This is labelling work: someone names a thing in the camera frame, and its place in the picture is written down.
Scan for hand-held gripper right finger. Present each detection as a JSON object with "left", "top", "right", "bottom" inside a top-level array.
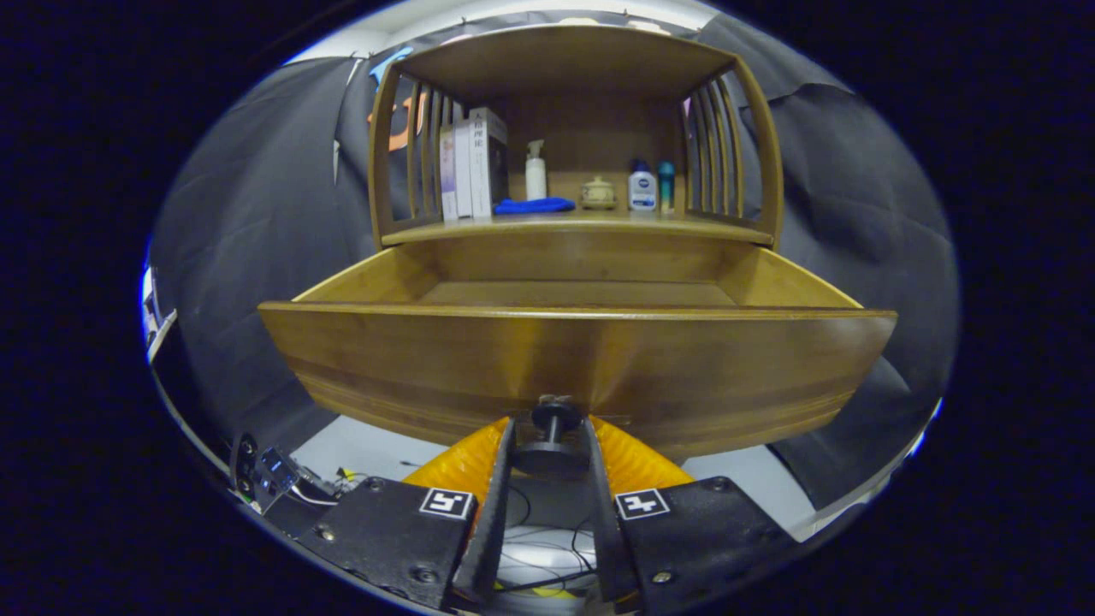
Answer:
[{"left": 584, "top": 416, "right": 805, "bottom": 616}]

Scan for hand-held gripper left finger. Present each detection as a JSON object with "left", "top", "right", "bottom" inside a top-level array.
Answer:
[{"left": 295, "top": 416, "right": 518, "bottom": 613}]

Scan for black drawer knob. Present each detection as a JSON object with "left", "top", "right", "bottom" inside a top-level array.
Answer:
[{"left": 513, "top": 395, "right": 591, "bottom": 477}]

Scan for wooden drawer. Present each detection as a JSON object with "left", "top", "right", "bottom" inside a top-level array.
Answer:
[{"left": 258, "top": 231, "right": 897, "bottom": 463}]

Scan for wooden countertop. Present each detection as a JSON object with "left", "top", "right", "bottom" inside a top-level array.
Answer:
[{"left": 383, "top": 210, "right": 772, "bottom": 247}]

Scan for wooden cabinet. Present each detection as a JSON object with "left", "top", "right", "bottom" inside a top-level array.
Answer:
[{"left": 368, "top": 24, "right": 785, "bottom": 251}]

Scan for dark electronic box blue lights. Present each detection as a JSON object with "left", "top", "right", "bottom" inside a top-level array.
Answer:
[{"left": 229, "top": 432, "right": 302, "bottom": 514}]

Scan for blue folded cloth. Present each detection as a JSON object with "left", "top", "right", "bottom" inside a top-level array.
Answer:
[{"left": 494, "top": 197, "right": 577, "bottom": 216}]

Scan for white lotion bottle blue cap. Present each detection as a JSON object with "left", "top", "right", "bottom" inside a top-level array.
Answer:
[{"left": 627, "top": 159, "right": 658, "bottom": 212}]

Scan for white pump bottle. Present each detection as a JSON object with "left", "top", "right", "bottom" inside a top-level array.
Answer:
[{"left": 525, "top": 139, "right": 548, "bottom": 202}]

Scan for pale purple book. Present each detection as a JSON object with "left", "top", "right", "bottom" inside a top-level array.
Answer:
[{"left": 440, "top": 127, "right": 459, "bottom": 221}]

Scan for white book with portrait cover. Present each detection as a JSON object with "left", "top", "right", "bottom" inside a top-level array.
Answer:
[{"left": 468, "top": 107, "right": 511, "bottom": 218}]

